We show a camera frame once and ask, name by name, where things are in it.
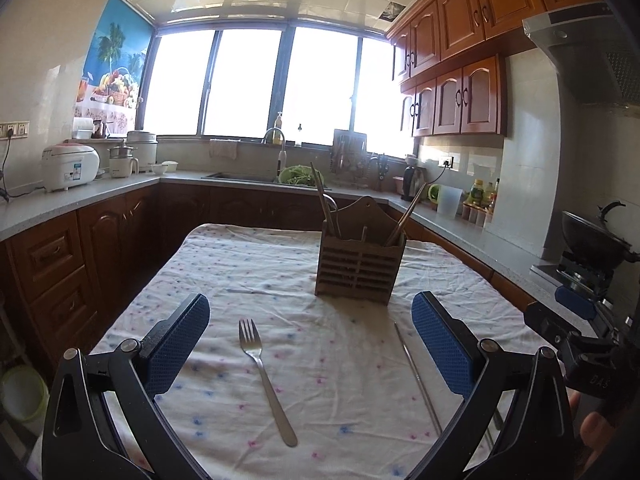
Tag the metal range hood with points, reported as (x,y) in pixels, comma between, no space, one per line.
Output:
(590,55)

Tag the kitchen sink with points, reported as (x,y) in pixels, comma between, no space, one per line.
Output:
(240,177)

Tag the tropical fruit wall poster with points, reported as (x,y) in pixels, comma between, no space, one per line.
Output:
(115,70)

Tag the grey kitchen countertop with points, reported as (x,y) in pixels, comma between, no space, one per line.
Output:
(75,200)

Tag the green colander with vegetables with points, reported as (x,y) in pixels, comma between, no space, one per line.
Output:
(300,176)

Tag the wall socket with plug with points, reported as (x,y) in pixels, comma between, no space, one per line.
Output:
(446,162)

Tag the wooden utensil holder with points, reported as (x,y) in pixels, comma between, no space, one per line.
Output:
(360,270)

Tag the white printed tablecloth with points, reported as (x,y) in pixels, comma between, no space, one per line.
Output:
(325,360)

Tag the gas stove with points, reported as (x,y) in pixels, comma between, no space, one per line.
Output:
(580,272)

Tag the wall power outlet strip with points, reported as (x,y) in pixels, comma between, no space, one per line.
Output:
(12,129)

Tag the tall white cooking pot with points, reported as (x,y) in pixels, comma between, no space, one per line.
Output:
(142,150)

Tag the white blender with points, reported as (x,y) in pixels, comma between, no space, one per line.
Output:
(121,162)

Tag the wooden upper cabinets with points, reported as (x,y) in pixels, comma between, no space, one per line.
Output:
(460,35)

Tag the dark electric kettle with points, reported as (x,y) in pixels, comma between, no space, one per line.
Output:
(412,182)

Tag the yellow soap bottle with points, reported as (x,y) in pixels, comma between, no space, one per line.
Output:
(278,121)

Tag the metal fork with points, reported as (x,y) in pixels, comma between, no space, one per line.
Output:
(260,360)

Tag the translucent white pitcher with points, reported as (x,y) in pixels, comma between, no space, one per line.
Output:
(450,202)

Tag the kitchen faucet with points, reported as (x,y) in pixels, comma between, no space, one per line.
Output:
(275,135)

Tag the kitchen window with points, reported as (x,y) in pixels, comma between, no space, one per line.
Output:
(250,85)

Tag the wooden lower cabinets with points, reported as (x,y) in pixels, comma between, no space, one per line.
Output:
(50,270)

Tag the white bowl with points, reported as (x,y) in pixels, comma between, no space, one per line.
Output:
(171,166)
(158,168)

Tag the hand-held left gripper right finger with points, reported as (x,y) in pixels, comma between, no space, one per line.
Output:
(445,345)

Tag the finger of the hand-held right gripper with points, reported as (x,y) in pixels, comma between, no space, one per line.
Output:
(576,302)
(560,325)

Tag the white rice cooker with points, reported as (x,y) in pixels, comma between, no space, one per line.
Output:
(70,165)

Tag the person's right hand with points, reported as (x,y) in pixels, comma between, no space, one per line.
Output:
(597,432)

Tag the hanging dish cloth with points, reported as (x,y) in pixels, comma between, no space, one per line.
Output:
(223,150)

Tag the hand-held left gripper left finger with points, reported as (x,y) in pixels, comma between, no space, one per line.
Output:
(180,345)

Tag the black wok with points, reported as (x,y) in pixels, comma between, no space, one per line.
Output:
(590,240)

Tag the wooden cabinets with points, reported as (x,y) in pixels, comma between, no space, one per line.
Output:
(50,270)
(460,35)

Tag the pale green trash bin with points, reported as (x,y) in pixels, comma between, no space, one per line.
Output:
(22,395)

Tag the yellow oil bottle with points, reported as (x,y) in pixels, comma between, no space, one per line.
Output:
(489,195)
(477,192)

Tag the wooden chopstick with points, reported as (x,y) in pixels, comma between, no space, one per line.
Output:
(412,217)
(324,205)
(319,195)
(407,215)

